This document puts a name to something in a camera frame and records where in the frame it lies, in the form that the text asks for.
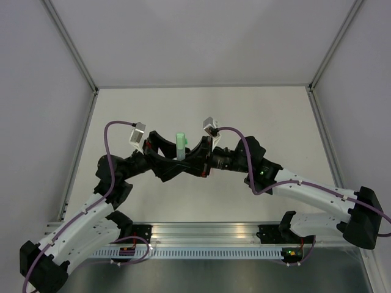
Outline light green highlighter pen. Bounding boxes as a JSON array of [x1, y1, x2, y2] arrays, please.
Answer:
[[176, 148, 186, 161]]

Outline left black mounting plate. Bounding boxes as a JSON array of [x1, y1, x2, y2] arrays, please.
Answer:
[[131, 224, 153, 245]]

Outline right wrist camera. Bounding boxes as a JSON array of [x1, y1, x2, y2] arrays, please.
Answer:
[[203, 117, 221, 150]]

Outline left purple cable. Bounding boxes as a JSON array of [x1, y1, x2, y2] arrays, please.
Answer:
[[23, 121, 150, 293]]

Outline light green pen cap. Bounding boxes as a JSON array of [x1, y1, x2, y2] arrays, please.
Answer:
[[175, 132, 188, 150]]

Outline aluminium frame post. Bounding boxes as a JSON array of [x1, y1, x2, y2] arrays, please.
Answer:
[[40, 0, 99, 222], [305, 0, 367, 187]]

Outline right aluminium frame post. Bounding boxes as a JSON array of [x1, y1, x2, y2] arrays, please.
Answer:
[[305, 0, 367, 187]]

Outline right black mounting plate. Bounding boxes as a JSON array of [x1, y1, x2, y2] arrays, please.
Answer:
[[256, 224, 315, 244]]

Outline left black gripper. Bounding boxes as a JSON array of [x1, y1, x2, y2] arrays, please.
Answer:
[[119, 130, 192, 181]]

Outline white slotted cable duct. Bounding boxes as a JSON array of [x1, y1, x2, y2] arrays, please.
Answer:
[[89, 246, 283, 260]]

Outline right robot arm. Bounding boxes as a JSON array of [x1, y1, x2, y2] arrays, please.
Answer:
[[196, 136, 386, 250]]

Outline left aluminium frame post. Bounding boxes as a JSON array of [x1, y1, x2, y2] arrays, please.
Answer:
[[40, 0, 99, 222]]

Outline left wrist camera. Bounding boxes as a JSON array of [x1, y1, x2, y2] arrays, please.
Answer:
[[129, 122, 146, 153]]

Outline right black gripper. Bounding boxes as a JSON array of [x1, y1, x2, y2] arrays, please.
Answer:
[[180, 136, 250, 178]]

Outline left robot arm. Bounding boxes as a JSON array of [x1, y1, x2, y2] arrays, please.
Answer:
[[20, 131, 190, 292]]

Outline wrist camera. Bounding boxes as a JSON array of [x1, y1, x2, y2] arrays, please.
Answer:
[[129, 122, 146, 153], [203, 117, 221, 150]]

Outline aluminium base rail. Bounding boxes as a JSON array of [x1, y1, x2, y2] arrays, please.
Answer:
[[44, 222, 375, 247]]

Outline black mounting plate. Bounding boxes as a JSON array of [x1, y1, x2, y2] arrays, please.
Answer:
[[256, 224, 315, 244], [131, 224, 153, 245]]

